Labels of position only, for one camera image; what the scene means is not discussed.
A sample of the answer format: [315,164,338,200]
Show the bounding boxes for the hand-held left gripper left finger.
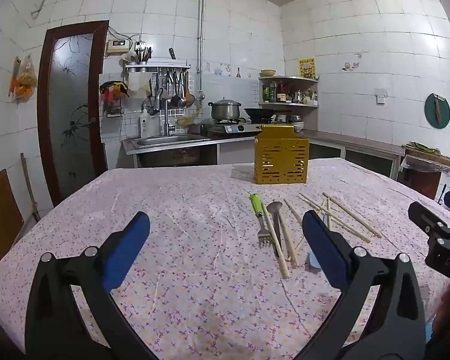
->
[24,211,160,360]

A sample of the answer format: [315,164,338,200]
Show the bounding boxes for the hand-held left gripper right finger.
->
[294,210,426,360]

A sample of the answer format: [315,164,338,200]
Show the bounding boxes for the bunch of wooden chopsticks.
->
[278,191,383,269]

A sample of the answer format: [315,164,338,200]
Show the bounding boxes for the green frog handle fork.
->
[247,191,274,249]

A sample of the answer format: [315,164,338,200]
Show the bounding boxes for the yellow perforated utensil holder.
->
[253,124,310,185]

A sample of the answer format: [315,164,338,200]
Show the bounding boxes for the plastic covered side table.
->
[399,145,450,200]

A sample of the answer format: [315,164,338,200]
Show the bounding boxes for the metal spoon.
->
[266,201,284,259]

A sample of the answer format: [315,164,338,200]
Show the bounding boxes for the green vegetables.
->
[405,142,442,154]

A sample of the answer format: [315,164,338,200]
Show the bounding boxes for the pink floral tablecloth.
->
[0,157,450,356]

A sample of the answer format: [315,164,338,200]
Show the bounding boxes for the aluminium glass cabinet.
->
[307,143,403,181]

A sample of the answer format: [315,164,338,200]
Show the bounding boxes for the round green cutting board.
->
[424,92,450,129]

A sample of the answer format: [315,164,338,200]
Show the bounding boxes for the brown kitchen counter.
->
[122,128,406,158]

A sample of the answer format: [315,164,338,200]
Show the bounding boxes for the wooden stick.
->
[20,153,42,223]

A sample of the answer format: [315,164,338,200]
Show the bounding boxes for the stainless steel sink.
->
[129,133,211,149]

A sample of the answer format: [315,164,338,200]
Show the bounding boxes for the brown wooden board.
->
[0,169,25,262]

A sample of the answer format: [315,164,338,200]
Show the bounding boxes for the stack of bowls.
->
[281,114,305,131]

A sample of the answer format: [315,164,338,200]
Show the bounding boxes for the metal faucet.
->
[163,99,174,137]

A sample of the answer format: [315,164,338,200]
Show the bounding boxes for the brown frosted glass door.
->
[37,20,110,207]

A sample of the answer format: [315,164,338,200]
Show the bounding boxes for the black wok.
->
[244,107,277,121]

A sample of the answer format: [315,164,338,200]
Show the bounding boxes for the steel gas stove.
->
[202,118,264,138]

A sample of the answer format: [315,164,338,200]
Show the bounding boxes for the hanging black ladle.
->
[170,71,186,108]

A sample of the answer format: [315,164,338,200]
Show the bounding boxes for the white hanging towel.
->
[128,72,152,100]

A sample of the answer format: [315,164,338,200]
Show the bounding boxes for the hanging wooden spatula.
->
[185,71,196,106]

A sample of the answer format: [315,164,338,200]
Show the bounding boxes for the steel pot with lid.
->
[208,97,243,123]

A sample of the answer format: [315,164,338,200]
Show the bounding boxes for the hanging plastic bags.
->
[9,55,38,103]

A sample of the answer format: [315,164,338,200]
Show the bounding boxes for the corner wall shelf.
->
[258,75,320,131]

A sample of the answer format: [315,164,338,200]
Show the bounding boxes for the hanging wire strainer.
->
[142,95,162,116]

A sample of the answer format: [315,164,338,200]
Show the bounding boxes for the wire basket with colourful bags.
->
[99,80,130,118]

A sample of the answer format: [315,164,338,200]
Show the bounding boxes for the yellow wall poster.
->
[298,58,316,80]

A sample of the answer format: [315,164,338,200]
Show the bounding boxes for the metal wall rack shelf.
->
[125,61,192,74]

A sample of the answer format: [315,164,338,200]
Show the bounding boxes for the cream electric wall box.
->
[105,38,133,55]

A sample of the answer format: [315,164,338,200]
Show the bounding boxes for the grey wall pipe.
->
[196,0,206,102]

